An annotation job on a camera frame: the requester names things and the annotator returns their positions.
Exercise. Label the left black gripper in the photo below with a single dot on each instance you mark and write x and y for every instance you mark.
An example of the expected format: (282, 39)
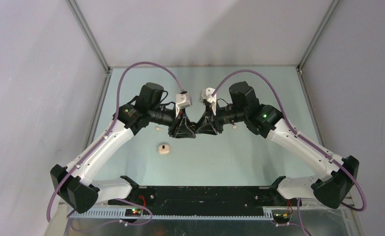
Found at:
(180, 128)

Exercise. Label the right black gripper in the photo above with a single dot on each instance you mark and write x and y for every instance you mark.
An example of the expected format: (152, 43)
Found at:
(206, 127)

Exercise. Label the black earbud charging case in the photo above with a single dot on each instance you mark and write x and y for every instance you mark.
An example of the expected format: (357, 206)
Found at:
(193, 126)

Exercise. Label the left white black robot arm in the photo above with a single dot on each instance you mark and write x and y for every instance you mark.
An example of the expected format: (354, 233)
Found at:
(75, 184)

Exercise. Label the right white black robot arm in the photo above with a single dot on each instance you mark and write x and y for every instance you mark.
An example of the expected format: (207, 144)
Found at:
(334, 175)

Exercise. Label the white earbud charging case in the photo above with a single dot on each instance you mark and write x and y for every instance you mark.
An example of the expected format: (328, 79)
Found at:
(164, 149)

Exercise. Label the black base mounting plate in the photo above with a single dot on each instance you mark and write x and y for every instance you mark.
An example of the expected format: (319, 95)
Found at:
(208, 200)

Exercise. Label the left controller board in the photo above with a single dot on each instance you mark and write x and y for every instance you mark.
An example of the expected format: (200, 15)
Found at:
(134, 212)

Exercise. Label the controller board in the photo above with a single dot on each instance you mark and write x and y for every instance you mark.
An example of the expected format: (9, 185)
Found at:
(281, 219)
(134, 212)

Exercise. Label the right controller board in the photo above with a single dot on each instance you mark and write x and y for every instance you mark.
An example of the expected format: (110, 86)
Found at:
(281, 219)

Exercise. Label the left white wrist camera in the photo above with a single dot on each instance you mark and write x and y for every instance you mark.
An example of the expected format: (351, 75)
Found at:
(182, 101)

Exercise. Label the white slotted cable duct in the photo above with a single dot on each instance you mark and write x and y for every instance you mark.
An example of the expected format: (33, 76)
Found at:
(122, 213)

